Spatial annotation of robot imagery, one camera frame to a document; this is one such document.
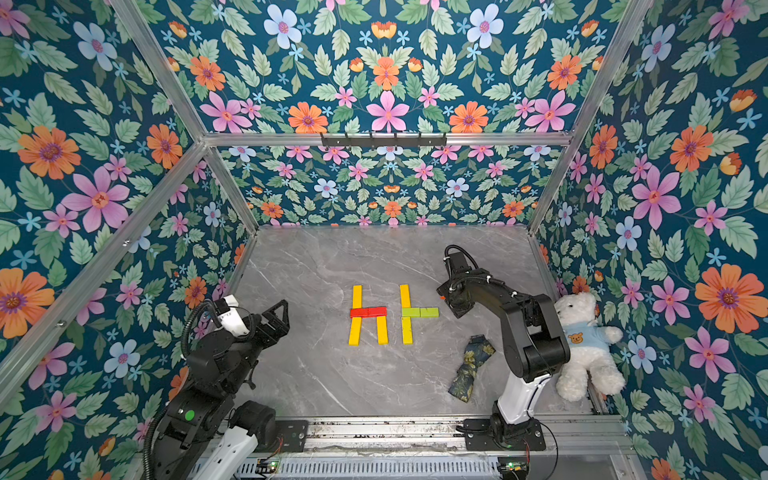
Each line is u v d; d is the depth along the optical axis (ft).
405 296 3.24
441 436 2.46
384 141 3.06
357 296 3.26
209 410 1.59
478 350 2.76
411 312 3.15
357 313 3.13
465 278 2.25
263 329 1.97
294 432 2.42
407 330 2.99
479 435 2.40
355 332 2.98
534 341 1.61
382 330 2.99
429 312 3.14
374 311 3.15
